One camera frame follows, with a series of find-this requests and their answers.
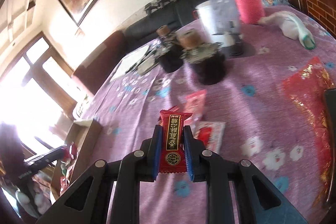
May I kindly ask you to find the maroon armchair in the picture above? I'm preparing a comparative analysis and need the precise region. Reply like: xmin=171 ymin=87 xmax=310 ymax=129
xmin=71 ymin=31 xmax=127 ymax=97

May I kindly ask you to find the white cloth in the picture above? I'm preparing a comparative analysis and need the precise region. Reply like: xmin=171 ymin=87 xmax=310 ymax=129
xmin=257 ymin=11 xmax=316 ymax=50

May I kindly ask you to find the black jar with cork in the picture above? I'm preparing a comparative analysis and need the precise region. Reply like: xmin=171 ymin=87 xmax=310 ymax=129
xmin=177 ymin=28 xmax=226 ymax=85
xmin=155 ymin=25 xmax=183 ymax=73

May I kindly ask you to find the white plastic container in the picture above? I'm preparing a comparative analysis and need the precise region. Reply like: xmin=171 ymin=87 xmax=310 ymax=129
xmin=195 ymin=1 xmax=235 ymax=47

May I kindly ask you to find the purple floral tablecloth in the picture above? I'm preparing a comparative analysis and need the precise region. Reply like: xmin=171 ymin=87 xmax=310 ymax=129
xmin=83 ymin=13 xmax=335 ymax=223

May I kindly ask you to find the white red sachet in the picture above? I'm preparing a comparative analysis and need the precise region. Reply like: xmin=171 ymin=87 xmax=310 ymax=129
xmin=193 ymin=121 xmax=226 ymax=154

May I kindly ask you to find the white paper notebook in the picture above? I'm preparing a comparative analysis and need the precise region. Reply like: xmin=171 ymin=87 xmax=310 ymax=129
xmin=109 ymin=44 xmax=150 ymax=82

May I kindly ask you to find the brown booklet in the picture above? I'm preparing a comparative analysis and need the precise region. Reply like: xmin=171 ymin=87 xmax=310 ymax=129
xmin=137 ymin=56 xmax=158 ymax=76

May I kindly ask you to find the wooden glass door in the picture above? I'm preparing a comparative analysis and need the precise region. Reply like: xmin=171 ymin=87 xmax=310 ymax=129
xmin=1 ymin=32 xmax=77 ymax=153

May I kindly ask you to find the black smartphone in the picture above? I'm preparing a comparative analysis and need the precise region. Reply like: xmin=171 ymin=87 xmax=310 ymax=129
xmin=323 ymin=88 xmax=336 ymax=151

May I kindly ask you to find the cardboard box tray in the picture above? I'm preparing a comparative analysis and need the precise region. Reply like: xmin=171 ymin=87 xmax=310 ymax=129
xmin=50 ymin=119 xmax=102 ymax=203

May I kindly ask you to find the red gold foil envelope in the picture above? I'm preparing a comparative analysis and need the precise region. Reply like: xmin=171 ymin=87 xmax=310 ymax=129
xmin=282 ymin=56 xmax=335 ymax=205

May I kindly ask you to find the grey phone stand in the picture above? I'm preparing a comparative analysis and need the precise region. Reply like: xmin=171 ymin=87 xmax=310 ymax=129
xmin=210 ymin=0 xmax=243 ymax=56

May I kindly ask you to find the near black jar with cork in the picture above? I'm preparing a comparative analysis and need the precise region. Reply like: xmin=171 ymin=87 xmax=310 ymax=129
xmin=177 ymin=28 xmax=226 ymax=85

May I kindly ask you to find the long red black-label snack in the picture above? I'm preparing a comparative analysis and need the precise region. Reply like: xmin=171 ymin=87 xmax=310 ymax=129
xmin=159 ymin=110 xmax=192 ymax=173

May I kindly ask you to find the pink cartoon snack packet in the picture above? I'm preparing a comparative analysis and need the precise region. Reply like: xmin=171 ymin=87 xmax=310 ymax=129
xmin=183 ymin=89 xmax=207 ymax=122

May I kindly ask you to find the far black jar with cork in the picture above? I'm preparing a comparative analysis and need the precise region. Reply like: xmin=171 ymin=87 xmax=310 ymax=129
xmin=155 ymin=25 xmax=183 ymax=73

